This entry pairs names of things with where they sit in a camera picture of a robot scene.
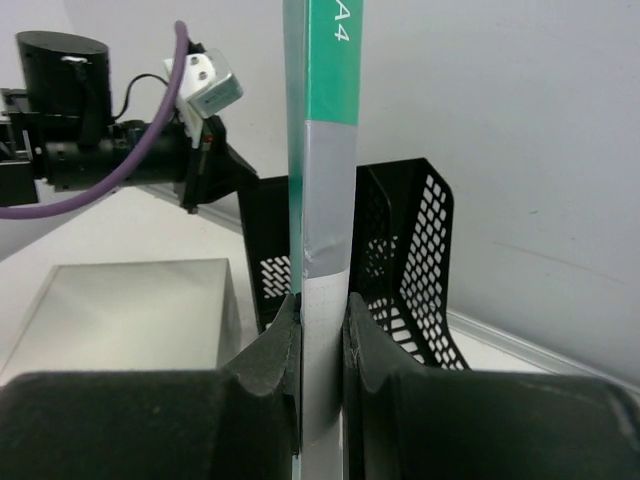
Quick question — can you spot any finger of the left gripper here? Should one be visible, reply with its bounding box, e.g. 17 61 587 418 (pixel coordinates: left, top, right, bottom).
192 142 259 214

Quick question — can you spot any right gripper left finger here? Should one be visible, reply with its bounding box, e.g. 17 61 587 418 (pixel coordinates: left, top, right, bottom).
1 295 301 479

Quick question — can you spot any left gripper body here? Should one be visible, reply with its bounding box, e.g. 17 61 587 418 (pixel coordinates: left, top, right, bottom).
43 117 228 208

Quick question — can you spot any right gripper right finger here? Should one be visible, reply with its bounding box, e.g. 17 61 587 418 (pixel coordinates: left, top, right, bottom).
343 294 639 479

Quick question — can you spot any white drawer cabinet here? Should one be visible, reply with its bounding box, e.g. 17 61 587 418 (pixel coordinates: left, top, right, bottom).
1 259 241 384

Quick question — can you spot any green notebook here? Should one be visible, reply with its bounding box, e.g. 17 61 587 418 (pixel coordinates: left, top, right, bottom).
283 0 364 479

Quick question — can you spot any black mesh file organizer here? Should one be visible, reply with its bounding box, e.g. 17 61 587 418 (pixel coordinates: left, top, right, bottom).
239 158 468 370

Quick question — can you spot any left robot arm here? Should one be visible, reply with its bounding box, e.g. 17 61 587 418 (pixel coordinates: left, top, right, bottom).
1 22 259 220

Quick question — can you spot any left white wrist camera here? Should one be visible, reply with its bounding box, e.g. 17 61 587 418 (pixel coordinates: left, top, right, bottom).
171 49 243 149

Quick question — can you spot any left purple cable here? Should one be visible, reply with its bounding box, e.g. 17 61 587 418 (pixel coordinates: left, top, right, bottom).
0 19 194 222

